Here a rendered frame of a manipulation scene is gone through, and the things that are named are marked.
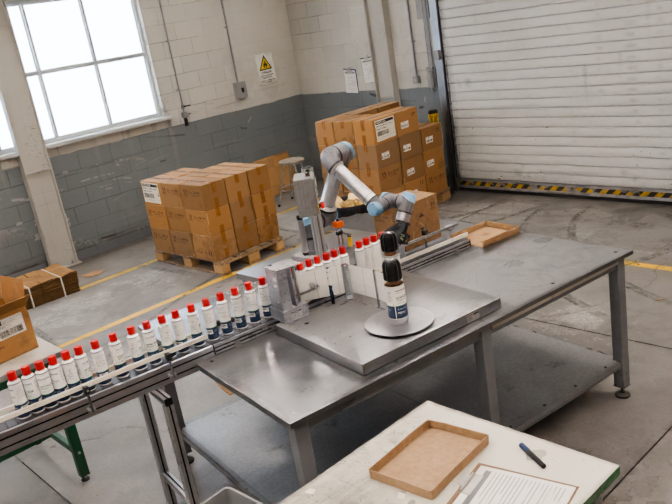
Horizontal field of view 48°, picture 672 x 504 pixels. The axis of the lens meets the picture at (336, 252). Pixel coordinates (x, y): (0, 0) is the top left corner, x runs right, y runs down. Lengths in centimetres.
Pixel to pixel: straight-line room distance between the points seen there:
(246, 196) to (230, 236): 43
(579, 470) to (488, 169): 646
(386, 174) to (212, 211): 183
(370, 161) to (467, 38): 181
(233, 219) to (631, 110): 390
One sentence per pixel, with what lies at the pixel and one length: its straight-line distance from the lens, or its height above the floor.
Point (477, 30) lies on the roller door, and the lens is 841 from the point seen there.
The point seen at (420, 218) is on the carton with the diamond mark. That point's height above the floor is 101.
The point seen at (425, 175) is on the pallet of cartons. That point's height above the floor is 39.
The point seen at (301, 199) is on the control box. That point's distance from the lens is 365.
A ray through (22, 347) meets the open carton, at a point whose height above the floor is 82.
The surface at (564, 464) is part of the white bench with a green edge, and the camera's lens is 247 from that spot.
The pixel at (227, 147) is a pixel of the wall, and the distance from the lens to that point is 997.
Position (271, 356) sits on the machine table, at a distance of 333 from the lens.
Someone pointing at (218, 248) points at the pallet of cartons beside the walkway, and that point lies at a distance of 723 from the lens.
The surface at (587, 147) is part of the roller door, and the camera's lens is 794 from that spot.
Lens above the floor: 221
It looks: 18 degrees down
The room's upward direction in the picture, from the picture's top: 10 degrees counter-clockwise
